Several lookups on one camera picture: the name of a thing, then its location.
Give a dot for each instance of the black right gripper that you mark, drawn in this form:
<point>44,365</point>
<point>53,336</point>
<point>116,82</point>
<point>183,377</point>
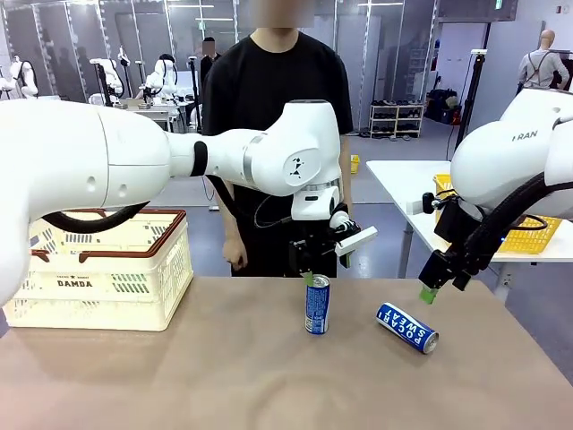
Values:
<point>452,221</point>

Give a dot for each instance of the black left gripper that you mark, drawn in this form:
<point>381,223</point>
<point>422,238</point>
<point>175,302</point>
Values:
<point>324,244</point>

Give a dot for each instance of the blue drink can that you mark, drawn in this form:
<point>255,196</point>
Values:
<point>318,309</point>

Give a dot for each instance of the blue Pocari Sweat can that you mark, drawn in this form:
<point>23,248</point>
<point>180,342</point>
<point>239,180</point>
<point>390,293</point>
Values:
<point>405,327</point>

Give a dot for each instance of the person's left forearm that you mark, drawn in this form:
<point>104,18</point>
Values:
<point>348,188</point>

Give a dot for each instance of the person's right forearm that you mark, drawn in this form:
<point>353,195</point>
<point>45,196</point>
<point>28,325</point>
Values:
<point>233,219</point>

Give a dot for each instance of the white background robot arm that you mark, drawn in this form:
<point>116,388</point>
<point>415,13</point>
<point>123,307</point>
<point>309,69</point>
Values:
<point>160,76</point>
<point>109,74</point>
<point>22,78</point>

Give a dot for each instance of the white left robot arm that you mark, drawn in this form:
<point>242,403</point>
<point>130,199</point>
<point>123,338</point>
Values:
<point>89,157</point>

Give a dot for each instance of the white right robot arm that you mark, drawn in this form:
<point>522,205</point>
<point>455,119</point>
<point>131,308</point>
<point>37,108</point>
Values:
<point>492,165</point>

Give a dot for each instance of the large yellow plastic basket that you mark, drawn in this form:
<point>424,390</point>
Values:
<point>532,239</point>

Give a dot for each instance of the small yellow basket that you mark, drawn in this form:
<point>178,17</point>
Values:
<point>355,165</point>

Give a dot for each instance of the cream plastic shopping basket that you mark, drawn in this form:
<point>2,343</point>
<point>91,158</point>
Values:
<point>112,309</point>

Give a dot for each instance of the person's right hand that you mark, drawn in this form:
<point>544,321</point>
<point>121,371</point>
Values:
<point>235,255</point>

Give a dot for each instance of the white side table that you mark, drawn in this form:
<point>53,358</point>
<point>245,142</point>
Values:
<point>394,183</point>

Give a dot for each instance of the white shoe rack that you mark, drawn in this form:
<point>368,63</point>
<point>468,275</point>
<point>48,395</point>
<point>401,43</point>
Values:
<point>396,121</point>

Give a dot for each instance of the black bags pile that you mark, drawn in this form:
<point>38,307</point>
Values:
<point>441,107</point>

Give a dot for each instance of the black tripod with white light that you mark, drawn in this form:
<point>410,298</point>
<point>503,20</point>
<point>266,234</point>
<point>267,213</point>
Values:
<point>470,98</point>

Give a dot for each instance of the person in black t-shirt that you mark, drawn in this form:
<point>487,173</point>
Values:
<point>268,80</point>

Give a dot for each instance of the background person in black jacket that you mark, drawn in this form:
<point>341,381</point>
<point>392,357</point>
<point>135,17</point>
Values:
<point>208,67</point>

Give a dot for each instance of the mannequin with grey apron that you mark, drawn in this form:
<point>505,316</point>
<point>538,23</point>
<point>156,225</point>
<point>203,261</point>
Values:
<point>537,67</point>

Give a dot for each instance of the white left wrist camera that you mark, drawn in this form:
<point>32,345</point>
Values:
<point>358,241</point>

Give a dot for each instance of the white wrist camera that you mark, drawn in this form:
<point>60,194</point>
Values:
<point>358,241</point>
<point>414,207</point>

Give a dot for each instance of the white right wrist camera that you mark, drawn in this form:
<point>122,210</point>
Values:
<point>414,207</point>

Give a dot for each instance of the black camera stand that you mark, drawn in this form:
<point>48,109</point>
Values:
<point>104,87</point>

